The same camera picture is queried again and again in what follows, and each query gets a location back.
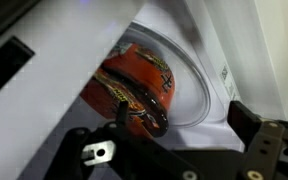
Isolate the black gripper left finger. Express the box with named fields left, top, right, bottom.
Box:
left=43, top=100, right=130, bottom=180

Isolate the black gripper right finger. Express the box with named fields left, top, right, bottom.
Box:
left=227, top=101, right=288, bottom=180

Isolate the black microwave oven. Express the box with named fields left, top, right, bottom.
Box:
left=0, top=0, right=288, bottom=180

